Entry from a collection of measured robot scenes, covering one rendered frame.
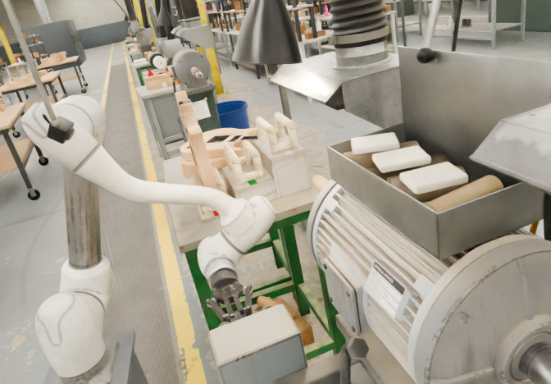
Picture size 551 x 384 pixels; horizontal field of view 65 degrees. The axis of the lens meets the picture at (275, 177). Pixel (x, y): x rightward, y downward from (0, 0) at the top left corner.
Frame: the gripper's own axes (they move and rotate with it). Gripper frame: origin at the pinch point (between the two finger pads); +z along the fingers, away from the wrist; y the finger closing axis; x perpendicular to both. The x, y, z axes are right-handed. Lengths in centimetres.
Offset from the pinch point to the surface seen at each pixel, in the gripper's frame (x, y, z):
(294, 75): 55, -24, -3
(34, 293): -98, 122, -226
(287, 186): 0, -36, -66
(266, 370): 9.4, -0.6, 24.0
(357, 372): 6.8, -15.7, 29.8
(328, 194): 37.4, -19.2, 19.4
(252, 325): 14.8, -0.9, 17.7
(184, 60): 36, -27, -241
